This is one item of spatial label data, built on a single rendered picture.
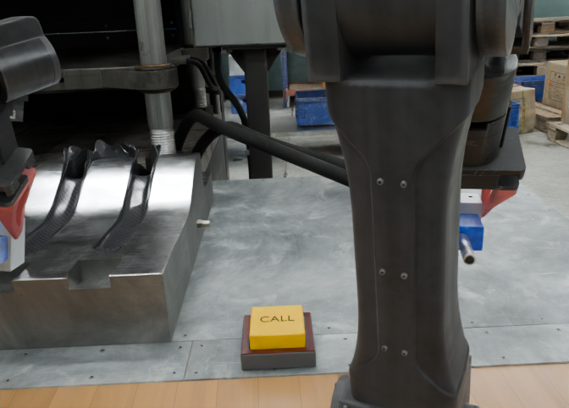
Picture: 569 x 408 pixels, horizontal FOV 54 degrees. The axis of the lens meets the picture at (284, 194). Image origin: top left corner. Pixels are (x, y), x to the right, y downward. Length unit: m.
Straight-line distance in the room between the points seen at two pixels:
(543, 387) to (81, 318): 0.50
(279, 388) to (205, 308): 0.19
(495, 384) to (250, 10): 1.06
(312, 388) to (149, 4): 0.96
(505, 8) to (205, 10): 1.25
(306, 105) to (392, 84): 4.10
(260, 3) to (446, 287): 1.20
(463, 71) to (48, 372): 0.57
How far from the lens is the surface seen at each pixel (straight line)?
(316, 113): 4.35
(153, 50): 1.34
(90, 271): 0.72
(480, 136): 0.55
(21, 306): 0.71
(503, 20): 0.22
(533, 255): 0.91
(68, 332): 0.71
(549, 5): 7.80
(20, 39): 0.61
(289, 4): 0.24
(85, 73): 1.45
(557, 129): 5.04
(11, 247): 0.69
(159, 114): 1.35
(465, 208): 0.65
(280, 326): 0.62
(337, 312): 0.72
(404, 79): 0.24
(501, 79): 0.51
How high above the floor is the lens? 1.17
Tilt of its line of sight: 19 degrees down
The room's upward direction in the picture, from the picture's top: 2 degrees counter-clockwise
